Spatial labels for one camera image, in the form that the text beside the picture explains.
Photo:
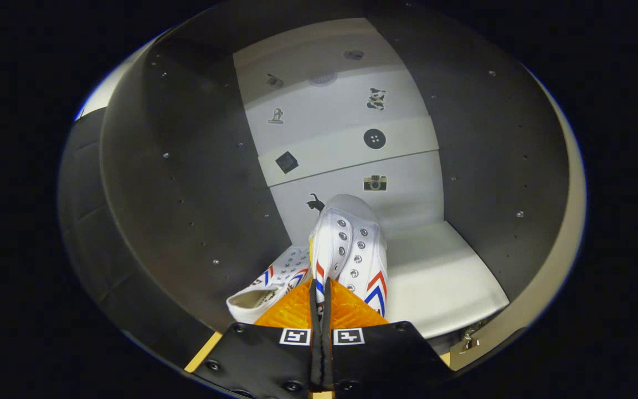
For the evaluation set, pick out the white striped canvas shoe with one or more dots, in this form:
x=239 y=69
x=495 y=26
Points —
x=352 y=244
x=263 y=288

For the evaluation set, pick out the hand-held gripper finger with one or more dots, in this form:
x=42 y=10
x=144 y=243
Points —
x=315 y=360
x=327 y=360

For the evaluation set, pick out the metal door hinge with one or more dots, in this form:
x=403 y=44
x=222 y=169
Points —
x=469 y=337

